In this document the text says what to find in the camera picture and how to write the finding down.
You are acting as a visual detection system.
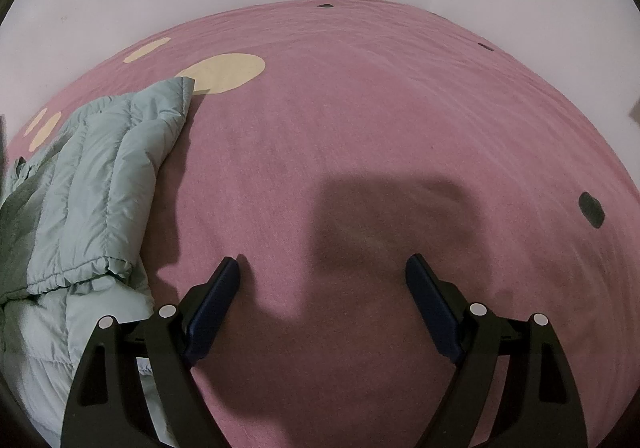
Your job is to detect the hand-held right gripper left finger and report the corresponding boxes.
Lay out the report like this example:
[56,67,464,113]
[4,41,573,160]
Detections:
[60,255,242,448]

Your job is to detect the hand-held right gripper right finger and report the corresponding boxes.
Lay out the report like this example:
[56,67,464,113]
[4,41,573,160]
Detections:
[405,253,589,448]

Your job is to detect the pink dotted blanket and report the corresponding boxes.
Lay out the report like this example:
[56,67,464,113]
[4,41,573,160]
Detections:
[0,0,640,448]

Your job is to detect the light blue puffer jacket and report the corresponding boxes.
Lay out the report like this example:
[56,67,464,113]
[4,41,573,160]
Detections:
[0,76,196,448]

